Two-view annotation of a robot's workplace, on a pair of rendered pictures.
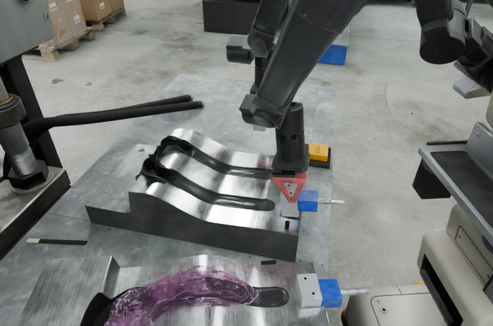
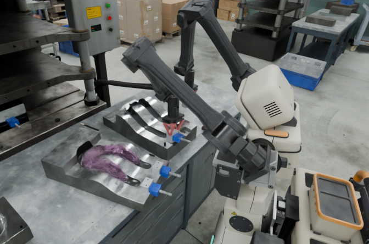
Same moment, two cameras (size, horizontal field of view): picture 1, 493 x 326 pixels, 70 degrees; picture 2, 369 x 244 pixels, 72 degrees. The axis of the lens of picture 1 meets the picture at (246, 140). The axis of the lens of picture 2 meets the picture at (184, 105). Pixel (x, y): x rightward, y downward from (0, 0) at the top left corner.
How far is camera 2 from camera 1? 0.69 m
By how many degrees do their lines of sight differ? 19
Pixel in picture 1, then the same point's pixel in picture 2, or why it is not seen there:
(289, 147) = (169, 111)
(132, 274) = (104, 142)
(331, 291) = (165, 170)
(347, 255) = not seen: hidden behind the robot
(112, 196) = (113, 116)
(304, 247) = (175, 159)
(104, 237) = (105, 131)
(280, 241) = (161, 150)
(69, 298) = (80, 139)
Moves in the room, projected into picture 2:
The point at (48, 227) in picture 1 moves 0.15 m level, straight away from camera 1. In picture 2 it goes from (89, 121) to (89, 108)
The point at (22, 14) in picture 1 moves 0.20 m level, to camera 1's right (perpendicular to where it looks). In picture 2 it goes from (108, 36) to (132, 41)
